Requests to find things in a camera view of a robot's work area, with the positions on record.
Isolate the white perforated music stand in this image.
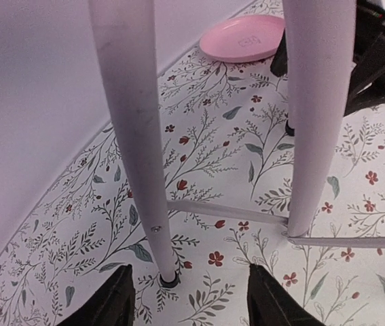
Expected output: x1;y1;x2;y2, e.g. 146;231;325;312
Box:
89;1;385;288

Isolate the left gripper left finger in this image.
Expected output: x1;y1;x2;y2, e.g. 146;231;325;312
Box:
58;265;135;326

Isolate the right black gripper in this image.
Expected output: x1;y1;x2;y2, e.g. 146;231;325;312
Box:
270;1;385;116

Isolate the floral tablecloth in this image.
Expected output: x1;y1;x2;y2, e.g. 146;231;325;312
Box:
0;0;385;326

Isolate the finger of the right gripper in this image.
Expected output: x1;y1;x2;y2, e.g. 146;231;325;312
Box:
285;119;295;137

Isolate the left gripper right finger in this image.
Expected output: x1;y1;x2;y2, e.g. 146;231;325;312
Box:
247;264;323;326

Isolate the pink plate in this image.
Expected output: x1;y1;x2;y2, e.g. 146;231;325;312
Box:
199;14;285;63

